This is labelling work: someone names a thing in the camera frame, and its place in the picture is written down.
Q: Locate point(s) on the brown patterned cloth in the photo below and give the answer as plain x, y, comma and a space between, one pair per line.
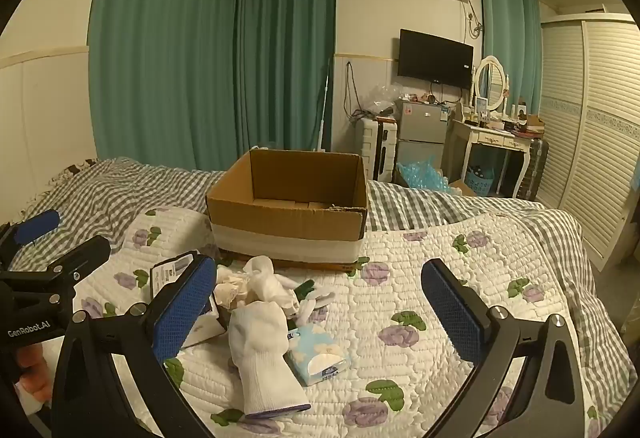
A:
70, 167

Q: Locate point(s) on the person's left hand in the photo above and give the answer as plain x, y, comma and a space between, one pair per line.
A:
32, 368

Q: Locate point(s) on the small picture frame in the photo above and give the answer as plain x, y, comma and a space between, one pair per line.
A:
481, 104

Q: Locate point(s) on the oval white vanity mirror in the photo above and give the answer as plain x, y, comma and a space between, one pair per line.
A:
490, 80

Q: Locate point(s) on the white and black appliance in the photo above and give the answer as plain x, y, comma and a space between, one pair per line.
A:
386, 147

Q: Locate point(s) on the blue plastic basket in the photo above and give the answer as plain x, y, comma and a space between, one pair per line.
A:
480, 180

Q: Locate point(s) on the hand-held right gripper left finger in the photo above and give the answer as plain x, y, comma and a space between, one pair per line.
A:
185, 303

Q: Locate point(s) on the light blue tissue packet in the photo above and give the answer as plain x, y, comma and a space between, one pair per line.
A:
317, 350

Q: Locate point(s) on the narrow green curtain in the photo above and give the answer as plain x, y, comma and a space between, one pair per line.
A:
510, 42

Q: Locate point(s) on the white pole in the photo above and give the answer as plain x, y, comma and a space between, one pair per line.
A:
324, 107

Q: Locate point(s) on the clear plastic bag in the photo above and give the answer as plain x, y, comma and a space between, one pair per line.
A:
380, 100

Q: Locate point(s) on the dark suitcase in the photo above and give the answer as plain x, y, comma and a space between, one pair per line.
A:
535, 167

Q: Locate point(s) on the cardboard box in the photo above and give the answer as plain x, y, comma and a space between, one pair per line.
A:
285, 223

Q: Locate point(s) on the white sock with green trim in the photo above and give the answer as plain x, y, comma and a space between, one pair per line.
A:
312, 300

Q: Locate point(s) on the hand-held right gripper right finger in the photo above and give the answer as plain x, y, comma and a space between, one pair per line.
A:
450, 313

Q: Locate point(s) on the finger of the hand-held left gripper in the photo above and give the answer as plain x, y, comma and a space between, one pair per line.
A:
82, 254
37, 224

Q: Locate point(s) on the long white ribbed sock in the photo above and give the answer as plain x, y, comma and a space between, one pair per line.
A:
260, 353

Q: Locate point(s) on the knotted white sock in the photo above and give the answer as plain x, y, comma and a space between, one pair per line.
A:
265, 280

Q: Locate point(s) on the white floral quilt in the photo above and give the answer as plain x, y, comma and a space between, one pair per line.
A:
400, 278

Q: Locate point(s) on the black wall television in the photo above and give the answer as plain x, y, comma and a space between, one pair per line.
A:
435, 57

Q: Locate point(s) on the white louvred wardrobe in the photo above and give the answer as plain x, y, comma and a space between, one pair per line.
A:
595, 132

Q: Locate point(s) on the white packet with label card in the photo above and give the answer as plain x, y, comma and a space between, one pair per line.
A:
167, 273

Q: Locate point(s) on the white dressing table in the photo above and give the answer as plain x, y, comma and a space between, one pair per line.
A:
492, 137

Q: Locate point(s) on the wide green curtain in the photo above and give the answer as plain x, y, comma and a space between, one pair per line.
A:
165, 42

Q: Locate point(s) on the small silver fridge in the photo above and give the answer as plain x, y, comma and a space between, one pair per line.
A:
422, 127

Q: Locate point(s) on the white plastic drawer unit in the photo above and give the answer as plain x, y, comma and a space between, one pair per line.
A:
367, 145

